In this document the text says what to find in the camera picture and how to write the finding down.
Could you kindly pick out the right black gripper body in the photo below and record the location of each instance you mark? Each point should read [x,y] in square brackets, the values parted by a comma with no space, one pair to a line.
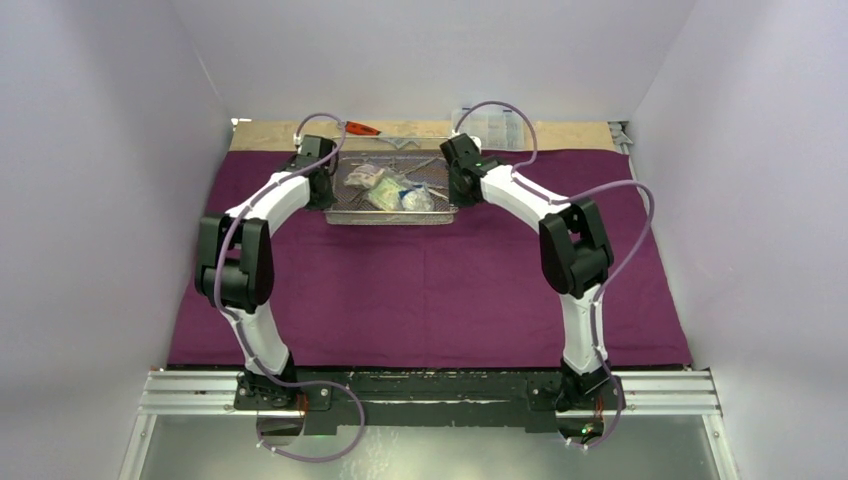
[460,188]

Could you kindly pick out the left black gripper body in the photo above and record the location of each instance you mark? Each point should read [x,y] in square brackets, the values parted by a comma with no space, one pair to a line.
[324,201]

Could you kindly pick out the clear plastic compartment box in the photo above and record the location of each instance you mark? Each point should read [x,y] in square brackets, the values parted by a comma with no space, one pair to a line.
[498,128]

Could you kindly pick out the metal wire mesh tray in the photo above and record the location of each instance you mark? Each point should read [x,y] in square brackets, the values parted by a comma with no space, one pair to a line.
[411,160]

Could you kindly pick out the green white gauze packet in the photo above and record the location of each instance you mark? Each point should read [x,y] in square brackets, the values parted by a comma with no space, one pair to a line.
[384,196]

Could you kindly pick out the purple cloth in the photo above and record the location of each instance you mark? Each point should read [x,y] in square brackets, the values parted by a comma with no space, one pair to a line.
[467,294]

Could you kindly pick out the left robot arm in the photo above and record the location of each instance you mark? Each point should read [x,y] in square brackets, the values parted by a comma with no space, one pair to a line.
[235,270]

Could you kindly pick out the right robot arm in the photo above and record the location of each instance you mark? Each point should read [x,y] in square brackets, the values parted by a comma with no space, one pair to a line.
[575,251]

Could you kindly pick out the pink white gauze packet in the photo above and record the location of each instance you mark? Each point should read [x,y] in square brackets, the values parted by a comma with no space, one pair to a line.
[364,176]

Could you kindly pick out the blue white gauze packet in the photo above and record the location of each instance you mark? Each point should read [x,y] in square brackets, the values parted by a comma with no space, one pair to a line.
[417,199]

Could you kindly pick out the orange handled adjustable wrench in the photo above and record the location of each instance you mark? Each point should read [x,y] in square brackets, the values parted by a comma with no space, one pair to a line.
[356,128]

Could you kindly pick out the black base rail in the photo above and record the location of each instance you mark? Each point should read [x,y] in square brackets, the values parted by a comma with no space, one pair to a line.
[524,399]

